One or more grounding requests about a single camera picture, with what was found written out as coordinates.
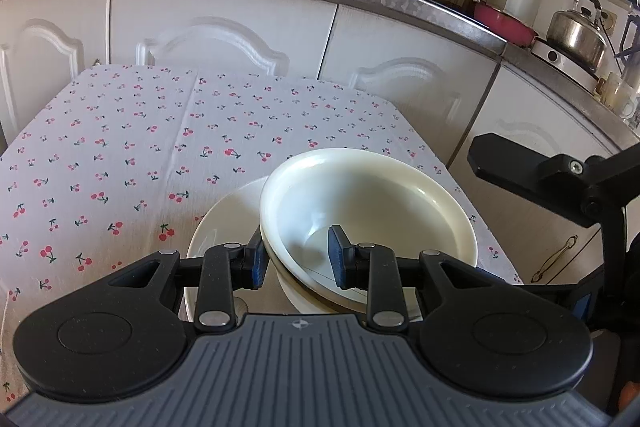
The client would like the white plate with flower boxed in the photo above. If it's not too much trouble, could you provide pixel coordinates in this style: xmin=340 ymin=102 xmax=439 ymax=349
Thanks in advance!
xmin=186 ymin=176 xmax=300 ymax=313

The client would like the cream plastic bowl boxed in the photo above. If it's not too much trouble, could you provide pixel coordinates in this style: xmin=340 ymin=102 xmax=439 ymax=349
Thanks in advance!
xmin=259 ymin=148 xmax=478 ymax=311
xmin=274 ymin=261 xmax=366 ymax=315

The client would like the glass mug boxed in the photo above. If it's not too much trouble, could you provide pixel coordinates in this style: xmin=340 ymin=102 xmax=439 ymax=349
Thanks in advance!
xmin=602 ymin=72 xmax=638 ymax=119

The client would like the white induction cooker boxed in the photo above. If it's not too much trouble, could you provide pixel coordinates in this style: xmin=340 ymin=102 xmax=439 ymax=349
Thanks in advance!
xmin=530 ymin=38 xmax=597 ymax=81

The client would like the cherry pattern tablecloth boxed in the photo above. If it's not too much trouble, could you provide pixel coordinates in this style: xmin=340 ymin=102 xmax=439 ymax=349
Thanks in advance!
xmin=1 ymin=65 xmax=518 ymax=407

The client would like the steel kettle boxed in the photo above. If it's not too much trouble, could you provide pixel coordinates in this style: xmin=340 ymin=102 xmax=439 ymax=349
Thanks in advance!
xmin=546 ymin=0 xmax=606 ymax=74

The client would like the red pot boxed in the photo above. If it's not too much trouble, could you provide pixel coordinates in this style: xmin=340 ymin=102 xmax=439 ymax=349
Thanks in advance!
xmin=474 ymin=2 xmax=537 ymax=48

